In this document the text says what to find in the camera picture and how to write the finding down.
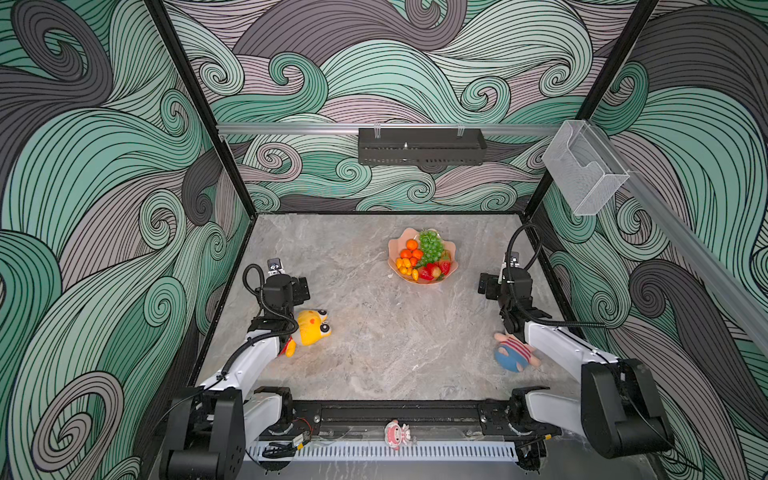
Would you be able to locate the clear acrylic wall box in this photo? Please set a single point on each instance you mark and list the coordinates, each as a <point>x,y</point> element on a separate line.
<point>585,166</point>

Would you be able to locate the red fake strawberry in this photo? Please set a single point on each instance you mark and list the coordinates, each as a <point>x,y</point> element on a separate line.
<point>445,266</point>
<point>424,274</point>

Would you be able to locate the black wall tray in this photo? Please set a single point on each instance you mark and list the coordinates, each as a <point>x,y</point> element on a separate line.
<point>423,147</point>

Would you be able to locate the pink scalloped fruit bowl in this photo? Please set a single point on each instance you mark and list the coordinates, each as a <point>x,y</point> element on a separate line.
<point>395,246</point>

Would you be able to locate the pink pig figurine centre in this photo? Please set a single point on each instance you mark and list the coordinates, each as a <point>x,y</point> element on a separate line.
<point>397,435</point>

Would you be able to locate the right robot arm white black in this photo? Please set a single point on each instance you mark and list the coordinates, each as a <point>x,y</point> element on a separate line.
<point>618,411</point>

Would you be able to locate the white slotted cable duct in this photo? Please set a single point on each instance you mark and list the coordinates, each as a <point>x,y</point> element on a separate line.
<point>361,451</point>

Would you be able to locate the green fake grape bunch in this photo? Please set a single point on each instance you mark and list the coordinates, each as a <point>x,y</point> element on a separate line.
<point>432,245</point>

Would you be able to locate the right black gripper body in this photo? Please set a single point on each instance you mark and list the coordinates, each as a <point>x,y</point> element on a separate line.
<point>494,291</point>

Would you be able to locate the pink boy plush doll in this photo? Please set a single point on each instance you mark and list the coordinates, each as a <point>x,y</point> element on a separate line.
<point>513,354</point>

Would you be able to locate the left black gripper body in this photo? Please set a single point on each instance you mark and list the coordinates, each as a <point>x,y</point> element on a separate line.
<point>297,292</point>

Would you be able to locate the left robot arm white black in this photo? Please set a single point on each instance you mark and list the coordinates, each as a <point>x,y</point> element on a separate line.
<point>209,427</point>

